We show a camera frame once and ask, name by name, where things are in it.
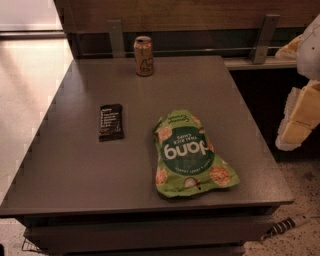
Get green rice chips bag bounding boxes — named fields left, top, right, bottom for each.
left=154, top=110, right=240, bottom=198

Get right grey metal bracket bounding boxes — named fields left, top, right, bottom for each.
left=249, top=14, right=280, bottom=65

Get grey metal bracket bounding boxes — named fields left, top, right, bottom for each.
left=249, top=14, right=280, bottom=65
left=107, top=19, right=125, bottom=58

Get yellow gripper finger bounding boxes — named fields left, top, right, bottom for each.
left=275, top=80, right=320, bottom=151
left=275, top=35, right=302, bottom=60

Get striped cable on floor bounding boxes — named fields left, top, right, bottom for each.
left=260, top=213, right=312, bottom=241

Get left grey metal bracket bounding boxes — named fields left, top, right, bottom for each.
left=107, top=19, right=125, bottom=58

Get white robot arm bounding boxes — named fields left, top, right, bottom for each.
left=275, top=15, right=320, bottom=151

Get black snack bar wrapper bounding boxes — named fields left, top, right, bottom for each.
left=99, top=104, right=124, bottom=142

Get wire rack on floor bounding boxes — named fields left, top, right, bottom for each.
left=21, top=238, right=44, bottom=254

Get orange soda can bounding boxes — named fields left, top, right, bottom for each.
left=134, top=36, right=154, bottom=77

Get grey cabinet drawers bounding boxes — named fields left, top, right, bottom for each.
left=21, top=207, right=273, bottom=256

